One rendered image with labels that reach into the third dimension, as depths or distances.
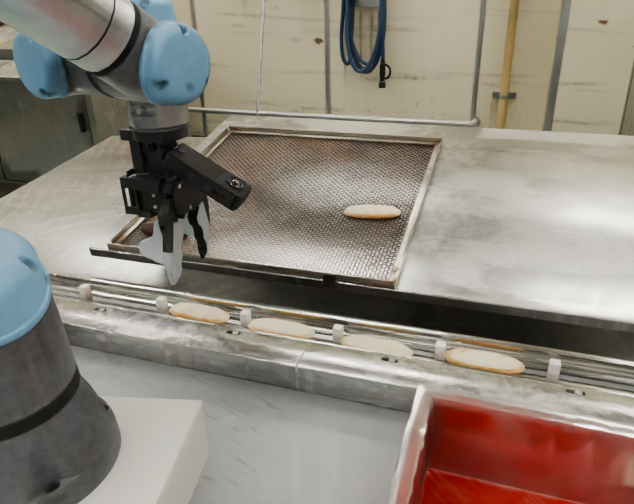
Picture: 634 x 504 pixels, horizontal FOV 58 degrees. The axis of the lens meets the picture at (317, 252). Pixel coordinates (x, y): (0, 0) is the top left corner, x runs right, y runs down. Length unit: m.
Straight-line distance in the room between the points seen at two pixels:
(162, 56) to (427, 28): 3.90
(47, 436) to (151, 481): 0.10
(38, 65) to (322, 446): 0.51
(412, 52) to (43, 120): 2.50
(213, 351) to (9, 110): 3.27
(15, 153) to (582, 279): 3.55
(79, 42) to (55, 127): 3.21
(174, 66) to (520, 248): 0.62
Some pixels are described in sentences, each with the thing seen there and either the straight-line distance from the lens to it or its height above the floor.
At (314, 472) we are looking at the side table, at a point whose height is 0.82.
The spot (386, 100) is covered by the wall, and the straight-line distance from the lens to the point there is 4.52.
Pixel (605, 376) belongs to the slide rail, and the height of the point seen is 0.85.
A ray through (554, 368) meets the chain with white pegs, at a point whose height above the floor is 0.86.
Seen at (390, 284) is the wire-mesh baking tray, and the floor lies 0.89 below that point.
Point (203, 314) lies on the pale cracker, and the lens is 0.87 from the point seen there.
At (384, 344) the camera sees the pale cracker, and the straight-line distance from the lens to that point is 0.79.
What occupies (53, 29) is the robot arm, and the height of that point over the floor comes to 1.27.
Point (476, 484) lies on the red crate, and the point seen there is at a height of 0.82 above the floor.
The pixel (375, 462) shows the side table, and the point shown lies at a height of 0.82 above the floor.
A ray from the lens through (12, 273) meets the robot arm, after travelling 0.51.
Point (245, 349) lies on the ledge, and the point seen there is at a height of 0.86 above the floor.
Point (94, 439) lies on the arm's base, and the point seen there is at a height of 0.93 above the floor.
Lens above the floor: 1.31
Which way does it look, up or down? 26 degrees down
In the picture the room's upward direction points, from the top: 1 degrees counter-clockwise
